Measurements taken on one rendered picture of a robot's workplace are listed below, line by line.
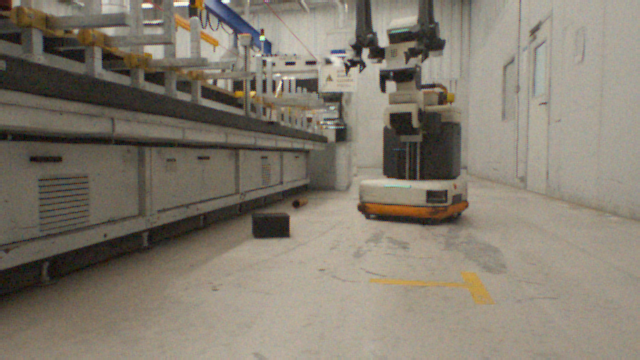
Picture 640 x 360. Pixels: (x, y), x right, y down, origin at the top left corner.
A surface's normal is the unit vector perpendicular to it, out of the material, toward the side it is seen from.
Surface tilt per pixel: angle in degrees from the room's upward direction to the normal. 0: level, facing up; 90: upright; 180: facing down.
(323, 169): 90
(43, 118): 90
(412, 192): 90
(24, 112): 90
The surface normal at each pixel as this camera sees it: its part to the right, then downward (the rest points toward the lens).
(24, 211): 0.98, 0.01
